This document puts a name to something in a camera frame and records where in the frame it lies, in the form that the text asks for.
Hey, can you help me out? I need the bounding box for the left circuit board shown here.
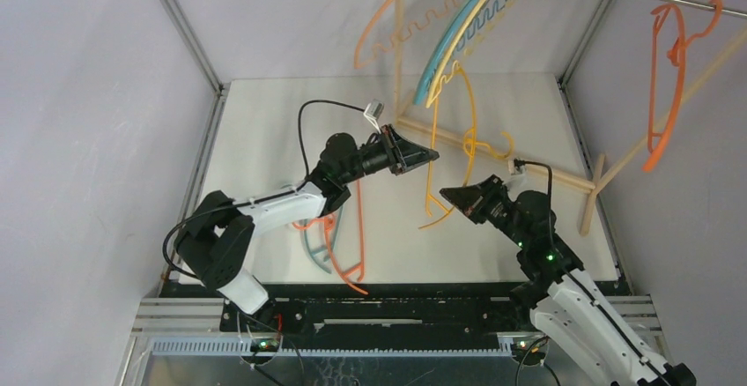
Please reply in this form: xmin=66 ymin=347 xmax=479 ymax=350
xmin=249 ymin=338 xmax=283 ymax=355

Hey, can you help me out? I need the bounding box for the right circuit board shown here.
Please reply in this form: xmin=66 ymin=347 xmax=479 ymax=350
xmin=512 ymin=337 xmax=548 ymax=367

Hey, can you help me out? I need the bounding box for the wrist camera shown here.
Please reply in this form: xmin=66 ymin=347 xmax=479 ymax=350
xmin=363 ymin=100 xmax=385 ymax=133
xmin=506 ymin=159 xmax=527 ymax=190

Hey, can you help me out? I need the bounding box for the orange plastic hanger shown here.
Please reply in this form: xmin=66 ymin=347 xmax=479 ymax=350
xmin=291 ymin=182 xmax=369 ymax=296
xmin=642 ymin=0 xmax=724 ymax=173

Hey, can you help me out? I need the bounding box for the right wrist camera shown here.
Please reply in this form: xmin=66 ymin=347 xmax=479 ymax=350
xmin=506 ymin=159 xmax=527 ymax=190

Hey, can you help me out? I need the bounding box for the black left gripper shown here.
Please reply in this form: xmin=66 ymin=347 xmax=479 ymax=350
xmin=338 ymin=123 xmax=436 ymax=185

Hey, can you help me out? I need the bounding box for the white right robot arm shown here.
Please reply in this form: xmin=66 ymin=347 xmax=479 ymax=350
xmin=440 ymin=174 xmax=697 ymax=385

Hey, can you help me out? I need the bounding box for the teal plastic hanger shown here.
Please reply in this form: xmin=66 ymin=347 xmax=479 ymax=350
xmin=292 ymin=208 xmax=344 ymax=274

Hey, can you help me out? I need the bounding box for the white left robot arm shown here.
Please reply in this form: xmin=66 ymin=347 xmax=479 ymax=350
xmin=168 ymin=124 xmax=440 ymax=330

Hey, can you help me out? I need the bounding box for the yellow-orange plastic hanger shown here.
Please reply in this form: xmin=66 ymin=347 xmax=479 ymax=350
xmin=418 ymin=61 xmax=514 ymax=230

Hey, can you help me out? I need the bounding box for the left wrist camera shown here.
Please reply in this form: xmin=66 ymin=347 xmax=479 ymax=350
xmin=363 ymin=100 xmax=385 ymax=133

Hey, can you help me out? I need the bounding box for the pale yellow wavy hanger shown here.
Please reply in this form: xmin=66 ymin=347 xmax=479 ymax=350
xmin=413 ymin=0 xmax=518 ymax=108

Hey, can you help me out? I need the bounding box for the wooden clothes rack frame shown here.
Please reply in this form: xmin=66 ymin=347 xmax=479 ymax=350
xmin=380 ymin=0 xmax=746 ymax=236

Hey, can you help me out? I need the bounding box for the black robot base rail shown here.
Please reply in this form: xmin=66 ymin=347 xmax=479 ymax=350
xmin=160 ymin=279 xmax=632 ymax=353

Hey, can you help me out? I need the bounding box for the circuit board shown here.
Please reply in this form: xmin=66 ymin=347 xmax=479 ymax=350
xmin=249 ymin=338 xmax=283 ymax=355
xmin=512 ymin=337 xmax=548 ymax=367

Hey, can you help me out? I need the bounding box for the peach wavy hanger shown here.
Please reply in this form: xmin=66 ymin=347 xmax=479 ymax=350
xmin=353 ymin=0 xmax=464 ymax=70

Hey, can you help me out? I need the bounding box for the light blue wavy hanger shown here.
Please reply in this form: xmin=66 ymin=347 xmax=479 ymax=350
xmin=413 ymin=0 xmax=509 ymax=105

